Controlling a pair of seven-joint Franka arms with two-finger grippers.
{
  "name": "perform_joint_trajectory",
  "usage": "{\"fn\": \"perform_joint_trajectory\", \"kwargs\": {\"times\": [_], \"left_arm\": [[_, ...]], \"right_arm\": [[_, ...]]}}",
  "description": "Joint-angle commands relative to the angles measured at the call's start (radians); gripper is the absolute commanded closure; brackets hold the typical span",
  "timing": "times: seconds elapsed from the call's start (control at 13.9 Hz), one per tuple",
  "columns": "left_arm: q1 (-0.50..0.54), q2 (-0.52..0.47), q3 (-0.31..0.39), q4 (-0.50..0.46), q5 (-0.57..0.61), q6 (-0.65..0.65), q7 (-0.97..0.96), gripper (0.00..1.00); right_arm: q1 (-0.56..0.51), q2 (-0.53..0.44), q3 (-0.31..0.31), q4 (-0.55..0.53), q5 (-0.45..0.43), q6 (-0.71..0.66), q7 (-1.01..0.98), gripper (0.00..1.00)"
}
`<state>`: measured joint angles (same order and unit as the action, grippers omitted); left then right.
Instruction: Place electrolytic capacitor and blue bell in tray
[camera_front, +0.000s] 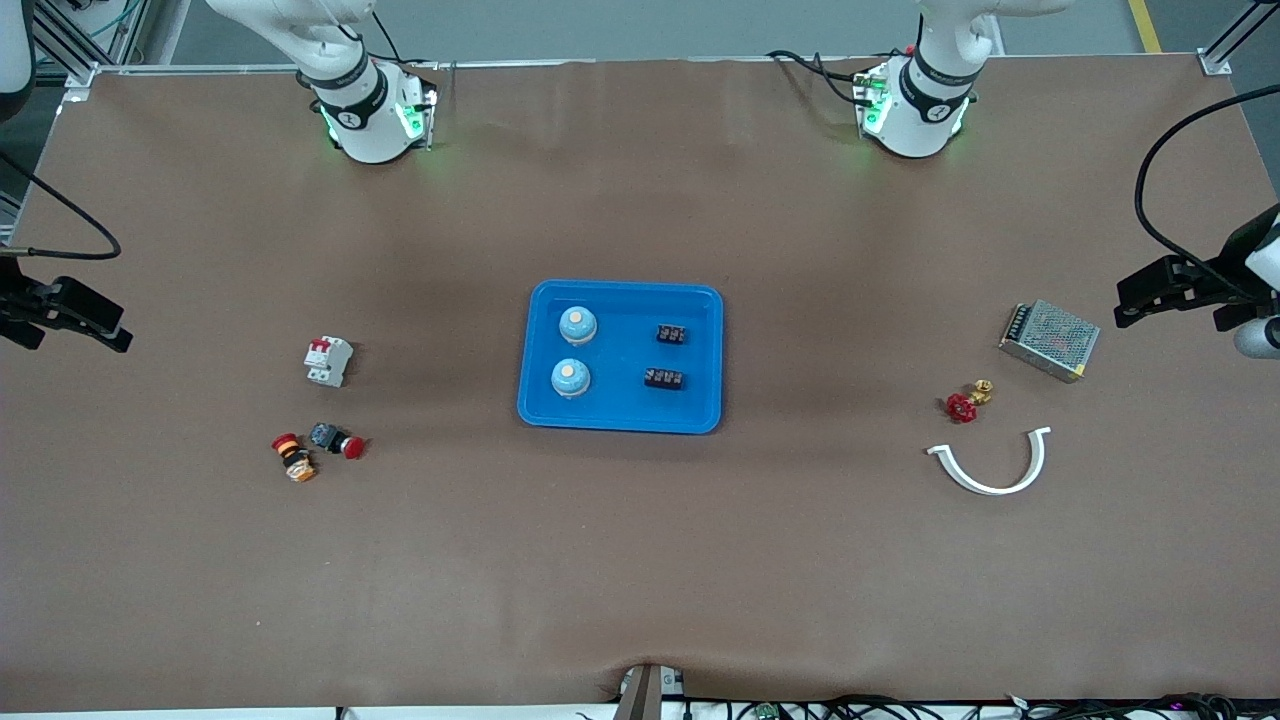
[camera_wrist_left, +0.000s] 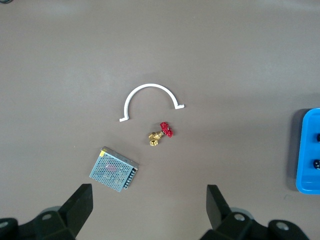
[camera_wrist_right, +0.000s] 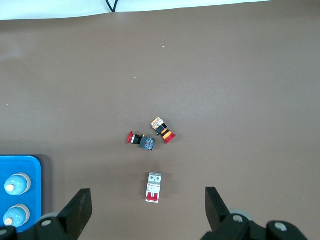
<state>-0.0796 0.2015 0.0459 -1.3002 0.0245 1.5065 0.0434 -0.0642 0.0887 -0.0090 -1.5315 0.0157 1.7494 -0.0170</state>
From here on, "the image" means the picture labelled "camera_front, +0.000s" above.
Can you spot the blue plastic tray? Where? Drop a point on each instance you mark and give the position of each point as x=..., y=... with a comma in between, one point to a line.
x=620, y=405

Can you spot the metal mesh power supply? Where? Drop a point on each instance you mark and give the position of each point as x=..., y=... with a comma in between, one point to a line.
x=1050, y=340

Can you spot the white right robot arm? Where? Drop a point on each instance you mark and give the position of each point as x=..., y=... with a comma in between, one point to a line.
x=365, y=120

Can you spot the brown table mat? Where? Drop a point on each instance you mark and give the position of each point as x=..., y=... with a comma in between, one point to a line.
x=640, y=550

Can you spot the aluminium frame profile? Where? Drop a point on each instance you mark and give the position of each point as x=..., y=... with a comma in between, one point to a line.
x=60, y=45
x=1216, y=64

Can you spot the white curved pipe clamp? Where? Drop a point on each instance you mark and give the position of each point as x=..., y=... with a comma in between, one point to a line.
x=992, y=490

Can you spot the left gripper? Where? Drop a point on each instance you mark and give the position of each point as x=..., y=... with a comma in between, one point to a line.
x=1222, y=277

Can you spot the blue desk bell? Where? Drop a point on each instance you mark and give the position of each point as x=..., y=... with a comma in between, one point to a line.
x=570, y=378
x=578, y=325

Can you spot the dark brown electrolytic capacitor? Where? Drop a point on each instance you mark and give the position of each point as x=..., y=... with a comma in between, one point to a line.
x=664, y=379

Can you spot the red orange push button switch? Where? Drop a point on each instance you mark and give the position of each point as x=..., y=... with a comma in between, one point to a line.
x=293, y=458

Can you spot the white red circuit breaker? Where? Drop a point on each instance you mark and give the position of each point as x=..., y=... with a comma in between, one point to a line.
x=328, y=360

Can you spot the black terminal block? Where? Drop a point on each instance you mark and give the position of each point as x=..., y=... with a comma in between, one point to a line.
x=671, y=334

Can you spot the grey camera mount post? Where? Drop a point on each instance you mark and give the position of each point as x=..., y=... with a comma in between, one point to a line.
x=645, y=695

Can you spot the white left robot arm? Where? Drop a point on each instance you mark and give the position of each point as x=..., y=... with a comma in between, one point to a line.
x=920, y=110

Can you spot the black red emergency stop button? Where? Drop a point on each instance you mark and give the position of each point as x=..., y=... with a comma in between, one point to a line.
x=335, y=438

